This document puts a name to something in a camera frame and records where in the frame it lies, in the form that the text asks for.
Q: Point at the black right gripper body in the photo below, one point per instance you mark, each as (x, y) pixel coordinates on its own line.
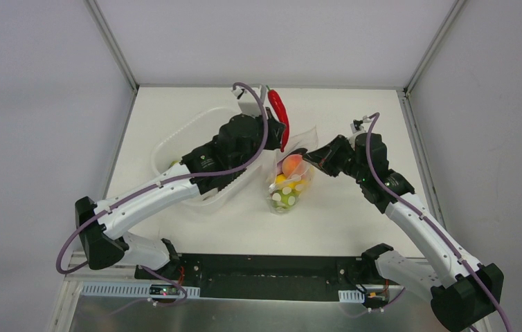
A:
(332, 154)

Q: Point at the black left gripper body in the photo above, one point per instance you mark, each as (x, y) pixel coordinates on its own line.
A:
(269, 126)

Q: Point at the clear polka dot zip bag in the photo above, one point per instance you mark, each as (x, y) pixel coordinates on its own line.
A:
(297, 144)

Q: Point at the toy peach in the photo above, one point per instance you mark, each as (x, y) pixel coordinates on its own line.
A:
(290, 164)

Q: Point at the yellow toy pepper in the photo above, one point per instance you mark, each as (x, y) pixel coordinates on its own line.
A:
(297, 184)

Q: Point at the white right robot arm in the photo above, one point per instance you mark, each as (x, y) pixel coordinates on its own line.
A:
(459, 288)

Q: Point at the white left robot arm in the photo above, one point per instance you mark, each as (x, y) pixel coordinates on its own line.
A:
(104, 226)

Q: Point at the white plastic colander basket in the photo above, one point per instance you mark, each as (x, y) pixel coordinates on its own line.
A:
(195, 133)

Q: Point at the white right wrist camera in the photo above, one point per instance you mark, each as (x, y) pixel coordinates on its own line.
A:
(361, 126)

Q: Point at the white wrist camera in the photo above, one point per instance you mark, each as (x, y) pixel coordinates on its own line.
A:
(361, 126)
(250, 100)

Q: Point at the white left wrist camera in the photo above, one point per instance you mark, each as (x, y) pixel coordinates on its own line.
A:
(250, 100)

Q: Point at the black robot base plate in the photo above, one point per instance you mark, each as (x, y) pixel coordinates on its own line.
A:
(271, 277)

